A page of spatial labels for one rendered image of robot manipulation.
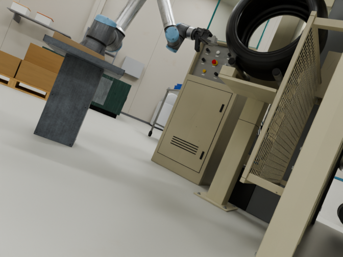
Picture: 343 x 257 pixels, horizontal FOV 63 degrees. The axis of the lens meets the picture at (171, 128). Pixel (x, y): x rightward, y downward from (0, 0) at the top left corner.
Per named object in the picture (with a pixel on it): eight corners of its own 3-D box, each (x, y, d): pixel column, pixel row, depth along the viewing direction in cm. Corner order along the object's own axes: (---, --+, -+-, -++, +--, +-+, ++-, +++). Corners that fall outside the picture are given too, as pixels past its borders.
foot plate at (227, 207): (206, 193, 223) (208, 190, 223) (237, 209, 209) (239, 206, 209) (193, 193, 200) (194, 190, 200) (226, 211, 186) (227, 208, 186)
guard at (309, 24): (276, 184, 183) (319, 85, 182) (279, 185, 182) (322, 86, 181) (239, 181, 106) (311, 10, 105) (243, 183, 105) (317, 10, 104)
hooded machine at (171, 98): (166, 132, 1089) (180, 98, 1086) (169, 134, 1029) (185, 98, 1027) (149, 125, 1070) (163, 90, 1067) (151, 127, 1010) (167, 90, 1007)
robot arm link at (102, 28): (82, 32, 187) (94, 8, 187) (92, 42, 204) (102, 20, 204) (102, 41, 185) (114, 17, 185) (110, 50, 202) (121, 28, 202)
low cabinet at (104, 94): (43, 85, 783) (55, 57, 782) (112, 112, 843) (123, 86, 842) (25, 83, 577) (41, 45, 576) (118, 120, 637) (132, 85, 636)
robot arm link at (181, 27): (176, 37, 213) (182, 26, 213) (188, 42, 206) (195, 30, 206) (170, 30, 204) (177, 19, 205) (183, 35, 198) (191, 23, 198)
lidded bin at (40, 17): (51, 28, 952) (54, 21, 951) (48, 26, 913) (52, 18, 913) (36, 22, 939) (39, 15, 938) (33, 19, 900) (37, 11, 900)
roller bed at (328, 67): (311, 103, 191) (328, 62, 191) (335, 109, 184) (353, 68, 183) (310, 95, 175) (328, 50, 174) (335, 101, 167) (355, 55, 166)
